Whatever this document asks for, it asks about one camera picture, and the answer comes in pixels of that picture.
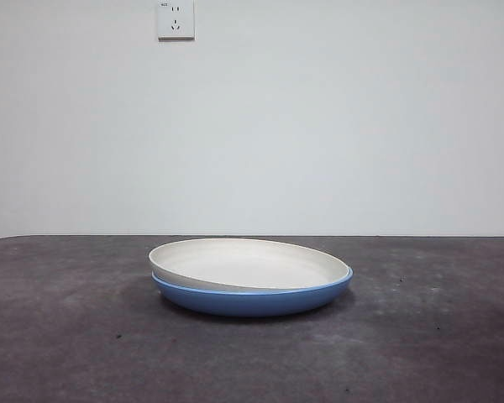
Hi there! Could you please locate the white round plate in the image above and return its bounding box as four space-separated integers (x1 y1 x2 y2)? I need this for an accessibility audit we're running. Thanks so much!
148 238 349 290

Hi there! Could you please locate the white wall socket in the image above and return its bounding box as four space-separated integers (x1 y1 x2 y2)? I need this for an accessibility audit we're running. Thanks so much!
157 0 196 42

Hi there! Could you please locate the blue round plate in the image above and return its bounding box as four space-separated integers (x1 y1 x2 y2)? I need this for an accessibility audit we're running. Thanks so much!
150 268 354 318

